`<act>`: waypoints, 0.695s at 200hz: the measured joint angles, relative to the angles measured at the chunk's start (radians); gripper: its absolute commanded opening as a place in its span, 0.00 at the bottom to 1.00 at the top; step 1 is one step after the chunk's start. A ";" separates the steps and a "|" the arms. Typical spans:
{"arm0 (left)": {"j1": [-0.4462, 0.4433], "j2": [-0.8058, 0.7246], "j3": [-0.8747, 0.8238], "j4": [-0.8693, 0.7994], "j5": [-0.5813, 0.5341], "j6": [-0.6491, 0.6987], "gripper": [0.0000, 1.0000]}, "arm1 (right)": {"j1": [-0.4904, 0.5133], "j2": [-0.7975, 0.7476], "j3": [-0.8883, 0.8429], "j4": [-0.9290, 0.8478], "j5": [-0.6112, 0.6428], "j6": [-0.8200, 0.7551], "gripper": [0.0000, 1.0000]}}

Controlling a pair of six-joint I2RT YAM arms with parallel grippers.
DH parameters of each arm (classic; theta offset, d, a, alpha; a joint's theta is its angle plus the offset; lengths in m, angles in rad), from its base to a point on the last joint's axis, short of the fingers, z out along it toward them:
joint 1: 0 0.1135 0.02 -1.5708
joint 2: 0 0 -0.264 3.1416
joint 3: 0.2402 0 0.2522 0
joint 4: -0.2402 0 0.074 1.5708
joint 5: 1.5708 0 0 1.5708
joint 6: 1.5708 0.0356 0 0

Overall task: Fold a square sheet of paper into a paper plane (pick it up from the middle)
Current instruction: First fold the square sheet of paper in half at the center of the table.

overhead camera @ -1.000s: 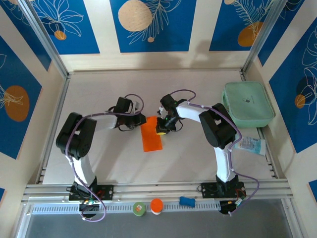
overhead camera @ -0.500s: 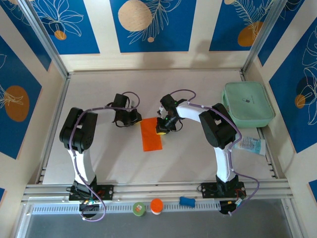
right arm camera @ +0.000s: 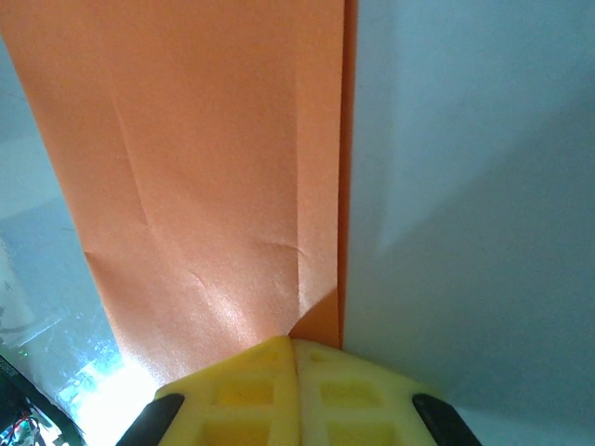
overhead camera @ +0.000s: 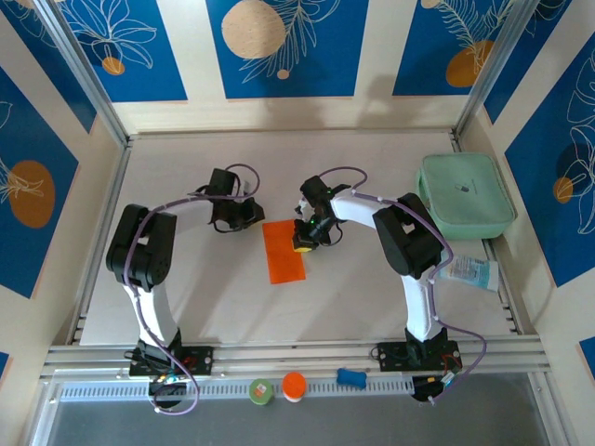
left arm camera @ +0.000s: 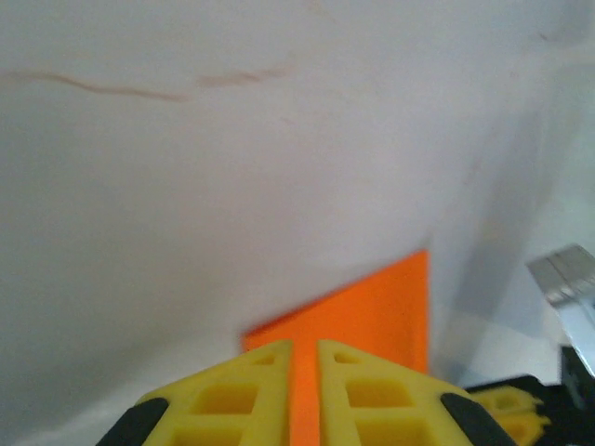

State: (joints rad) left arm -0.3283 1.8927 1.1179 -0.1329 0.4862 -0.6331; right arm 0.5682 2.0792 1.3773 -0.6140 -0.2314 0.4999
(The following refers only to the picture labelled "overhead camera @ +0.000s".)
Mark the orange square paper sheet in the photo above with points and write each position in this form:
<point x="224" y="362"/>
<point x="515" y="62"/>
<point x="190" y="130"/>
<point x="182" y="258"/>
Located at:
<point x="283" y="255"/>

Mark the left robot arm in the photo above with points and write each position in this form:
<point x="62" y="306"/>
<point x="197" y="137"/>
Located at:
<point x="153" y="316"/>

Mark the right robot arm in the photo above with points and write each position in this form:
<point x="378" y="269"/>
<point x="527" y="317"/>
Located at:
<point x="423" y="306"/>

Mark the grey sheet metal shelf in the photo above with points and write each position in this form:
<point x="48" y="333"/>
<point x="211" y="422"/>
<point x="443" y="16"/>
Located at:
<point x="297" y="425"/>

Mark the orange cap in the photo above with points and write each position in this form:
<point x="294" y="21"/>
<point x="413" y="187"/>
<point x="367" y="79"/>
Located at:
<point x="294" y="385"/>

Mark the mint green zip case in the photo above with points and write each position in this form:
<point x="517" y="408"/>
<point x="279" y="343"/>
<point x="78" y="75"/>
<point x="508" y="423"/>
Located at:
<point x="465" y="195"/>

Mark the white and blue tube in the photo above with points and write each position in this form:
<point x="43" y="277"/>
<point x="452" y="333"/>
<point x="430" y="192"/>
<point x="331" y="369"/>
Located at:
<point x="474" y="271"/>

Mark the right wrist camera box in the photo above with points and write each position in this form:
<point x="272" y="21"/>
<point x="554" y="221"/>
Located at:
<point x="302" y="208"/>

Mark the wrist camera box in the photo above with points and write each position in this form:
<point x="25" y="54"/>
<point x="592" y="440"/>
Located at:
<point x="302" y="208"/>
<point x="248" y="186"/>

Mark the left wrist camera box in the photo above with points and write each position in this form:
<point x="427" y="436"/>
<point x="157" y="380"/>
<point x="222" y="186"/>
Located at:
<point x="248" y="186"/>

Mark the aluminium cross rail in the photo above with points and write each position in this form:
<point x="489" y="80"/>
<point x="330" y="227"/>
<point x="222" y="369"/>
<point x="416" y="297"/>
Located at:
<point x="297" y="357"/>

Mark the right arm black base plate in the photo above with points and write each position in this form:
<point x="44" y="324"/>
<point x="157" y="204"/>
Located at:
<point x="392" y="358"/>

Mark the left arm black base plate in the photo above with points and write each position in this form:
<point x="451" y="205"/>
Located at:
<point x="202" y="360"/>

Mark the aluminium corner post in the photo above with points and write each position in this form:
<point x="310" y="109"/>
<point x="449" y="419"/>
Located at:
<point x="84" y="69"/>
<point x="493" y="69"/>

